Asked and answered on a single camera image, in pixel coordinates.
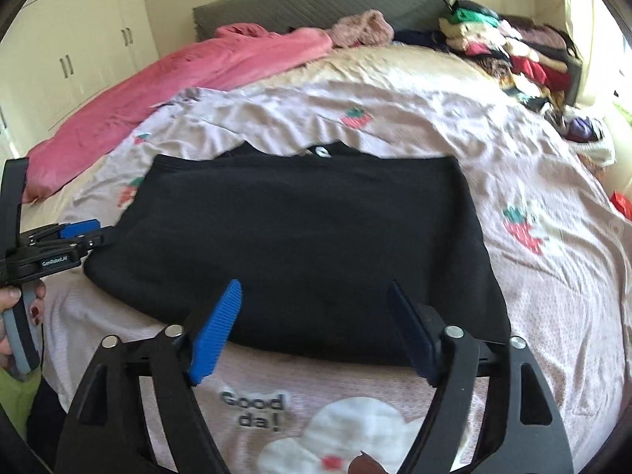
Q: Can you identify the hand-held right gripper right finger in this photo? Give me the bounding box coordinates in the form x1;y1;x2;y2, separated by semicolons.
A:
386;280;576;474

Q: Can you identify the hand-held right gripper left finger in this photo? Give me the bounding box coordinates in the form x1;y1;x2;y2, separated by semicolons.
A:
54;279;244;474

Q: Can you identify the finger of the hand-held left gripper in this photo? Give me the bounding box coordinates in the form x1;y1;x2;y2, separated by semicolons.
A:
0;158;102;263
74;227;118;260

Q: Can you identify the black sweatshirt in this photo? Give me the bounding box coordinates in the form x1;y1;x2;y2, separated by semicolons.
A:
83;141;512;369

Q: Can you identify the pile of folded clothes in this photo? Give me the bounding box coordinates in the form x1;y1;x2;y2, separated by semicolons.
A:
438;0;583;114

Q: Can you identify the person's left hand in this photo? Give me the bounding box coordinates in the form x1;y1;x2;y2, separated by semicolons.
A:
0;286;47;356

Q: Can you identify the lilac strawberry print bed sheet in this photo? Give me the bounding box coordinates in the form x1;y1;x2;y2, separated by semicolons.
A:
27;86;632;474

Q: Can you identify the green cloth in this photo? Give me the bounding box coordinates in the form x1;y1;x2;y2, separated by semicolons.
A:
0;365;41;435

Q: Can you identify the pink blanket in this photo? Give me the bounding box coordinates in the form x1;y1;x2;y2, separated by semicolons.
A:
22;22;334;203

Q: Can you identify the dark cloth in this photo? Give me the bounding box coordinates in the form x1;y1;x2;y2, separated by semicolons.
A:
27;379;67;455

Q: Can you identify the cream wardrobe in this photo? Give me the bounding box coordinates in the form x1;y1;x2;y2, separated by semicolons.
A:
0;0;161;159

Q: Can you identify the red cloth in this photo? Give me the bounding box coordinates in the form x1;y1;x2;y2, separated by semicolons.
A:
609;190;632;218

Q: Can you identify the white cloth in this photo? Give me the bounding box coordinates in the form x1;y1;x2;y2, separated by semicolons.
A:
573;123;618;166

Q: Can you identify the purple cloth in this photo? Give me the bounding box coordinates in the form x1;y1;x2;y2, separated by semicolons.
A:
563;116;600;141

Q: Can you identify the beige fleece blanket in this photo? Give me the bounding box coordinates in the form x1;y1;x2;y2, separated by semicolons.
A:
237;42;495;104

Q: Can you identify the navy cloth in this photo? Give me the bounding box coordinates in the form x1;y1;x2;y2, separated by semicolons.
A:
392;27;450;53

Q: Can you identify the grey padded headboard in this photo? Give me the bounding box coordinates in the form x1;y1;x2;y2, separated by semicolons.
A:
192;0;452;43

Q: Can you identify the pink fuzzy garment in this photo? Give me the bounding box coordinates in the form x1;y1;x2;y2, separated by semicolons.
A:
330;9;395;50

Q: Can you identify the window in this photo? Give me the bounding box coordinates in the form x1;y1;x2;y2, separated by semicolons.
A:
590;0;632;124

